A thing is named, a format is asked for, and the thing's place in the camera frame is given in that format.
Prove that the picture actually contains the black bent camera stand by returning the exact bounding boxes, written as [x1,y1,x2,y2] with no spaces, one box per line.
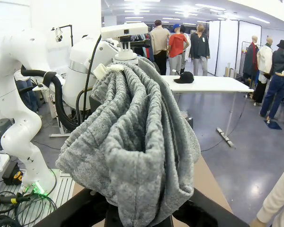
[51,24,74,48]

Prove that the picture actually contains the person in black jacket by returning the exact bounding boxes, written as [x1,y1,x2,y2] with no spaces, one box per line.
[189,23,211,76]

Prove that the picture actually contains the coiled black cables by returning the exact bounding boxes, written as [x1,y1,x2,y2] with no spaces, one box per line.
[0,191,59,227]

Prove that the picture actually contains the person's left forearm cream sleeve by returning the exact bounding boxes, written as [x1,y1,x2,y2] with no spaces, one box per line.
[257,163,284,224]

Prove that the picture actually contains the mannequin in dark coat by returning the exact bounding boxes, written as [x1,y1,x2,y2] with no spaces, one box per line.
[242,35,260,83]

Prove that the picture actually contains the person's left hand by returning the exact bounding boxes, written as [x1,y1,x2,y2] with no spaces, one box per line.
[249,216,266,227]

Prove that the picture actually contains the thin black left camera cable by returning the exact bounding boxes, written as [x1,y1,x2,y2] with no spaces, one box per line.
[84,35,102,92]

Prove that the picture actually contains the clothes rack with garments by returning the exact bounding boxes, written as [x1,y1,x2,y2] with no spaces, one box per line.
[130,33,155,62]

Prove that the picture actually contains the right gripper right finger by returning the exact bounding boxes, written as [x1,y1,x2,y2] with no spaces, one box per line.
[172,201,195,222]

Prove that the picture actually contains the mannequin in beige shirt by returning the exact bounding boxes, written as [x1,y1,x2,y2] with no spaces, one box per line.
[150,19,171,76]

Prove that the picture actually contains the black baseball cap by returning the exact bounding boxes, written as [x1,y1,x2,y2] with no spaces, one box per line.
[173,71,195,84]

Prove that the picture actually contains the blue mannequin base plate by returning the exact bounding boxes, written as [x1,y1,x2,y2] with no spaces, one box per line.
[264,119,283,130]

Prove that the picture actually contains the white webcam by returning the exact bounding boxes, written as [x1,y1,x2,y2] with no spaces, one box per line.
[54,27,63,43]

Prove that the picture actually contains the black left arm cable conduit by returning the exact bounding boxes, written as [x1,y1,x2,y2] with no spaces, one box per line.
[20,68,85,132]

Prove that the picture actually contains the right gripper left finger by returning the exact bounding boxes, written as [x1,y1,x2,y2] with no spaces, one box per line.
[104,204,124,227]

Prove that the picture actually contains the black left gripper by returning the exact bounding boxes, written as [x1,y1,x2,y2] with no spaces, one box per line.
[89,94,102,112]

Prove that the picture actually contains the yellow black connector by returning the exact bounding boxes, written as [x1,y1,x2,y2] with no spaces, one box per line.
[13,170,24,185]

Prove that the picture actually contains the mannequin in dark jacket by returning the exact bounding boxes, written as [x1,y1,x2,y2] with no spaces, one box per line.
[269,48,284,79]

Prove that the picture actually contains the mannequin in blue jeans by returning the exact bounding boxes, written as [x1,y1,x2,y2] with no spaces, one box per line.
[259,70,284,120]

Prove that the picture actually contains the aluminium left arm base plate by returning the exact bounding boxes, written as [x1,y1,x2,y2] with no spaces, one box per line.
[48,168,74,213]

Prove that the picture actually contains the black power brick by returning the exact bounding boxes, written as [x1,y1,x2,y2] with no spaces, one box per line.
[1,161,19,185]

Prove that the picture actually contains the white table with banded foot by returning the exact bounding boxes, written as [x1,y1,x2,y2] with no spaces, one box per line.
[160,75,255,148]

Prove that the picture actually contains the tall cardboard box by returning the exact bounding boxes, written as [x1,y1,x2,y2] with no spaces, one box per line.
[224,62,235,78]

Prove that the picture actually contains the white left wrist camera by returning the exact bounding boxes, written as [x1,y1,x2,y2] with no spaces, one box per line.
[100,23,150,63]

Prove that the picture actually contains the white partition panel black frame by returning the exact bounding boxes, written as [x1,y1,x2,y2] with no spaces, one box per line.
[220,20,240,77]
[208,20,222,76]
[238,20,263,76]

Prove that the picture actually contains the mannequin in cream jacket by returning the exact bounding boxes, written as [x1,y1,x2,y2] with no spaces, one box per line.
[252,36,273,106]

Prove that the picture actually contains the mannequin in red shirt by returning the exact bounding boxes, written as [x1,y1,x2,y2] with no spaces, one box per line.
[168,23,189,76]

